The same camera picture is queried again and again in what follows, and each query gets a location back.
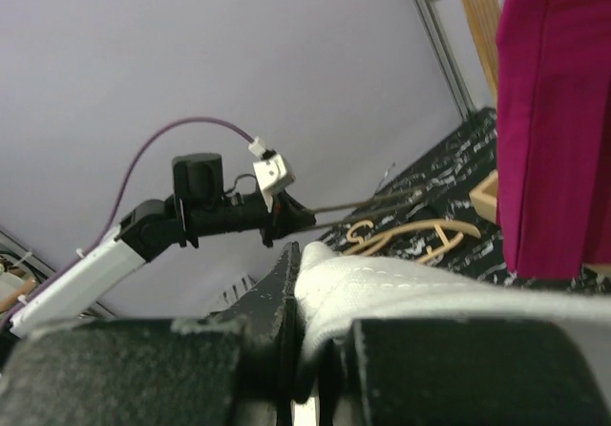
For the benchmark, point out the magenta pleated skirt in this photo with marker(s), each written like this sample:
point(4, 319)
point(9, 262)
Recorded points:
point(553, 136)

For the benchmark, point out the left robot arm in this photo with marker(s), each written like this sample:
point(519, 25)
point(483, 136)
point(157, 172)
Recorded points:
point(199, 207)

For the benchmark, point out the white skirt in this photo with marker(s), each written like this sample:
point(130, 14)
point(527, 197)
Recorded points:
point(333, 292)

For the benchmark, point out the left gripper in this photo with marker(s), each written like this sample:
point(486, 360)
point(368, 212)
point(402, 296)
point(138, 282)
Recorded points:
point(287, 217)

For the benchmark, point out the wooden clothes rack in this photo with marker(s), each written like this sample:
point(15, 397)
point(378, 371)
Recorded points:
point(482, 18)

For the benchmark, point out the wooden hanger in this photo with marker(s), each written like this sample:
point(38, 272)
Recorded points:
point(427, 240)

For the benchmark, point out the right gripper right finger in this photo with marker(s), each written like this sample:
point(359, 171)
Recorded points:
point(475, 372)

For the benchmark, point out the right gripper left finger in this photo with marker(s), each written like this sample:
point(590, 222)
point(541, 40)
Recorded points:
point(232, 368)

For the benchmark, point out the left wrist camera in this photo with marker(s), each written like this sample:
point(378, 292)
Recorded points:
point(272, 171)

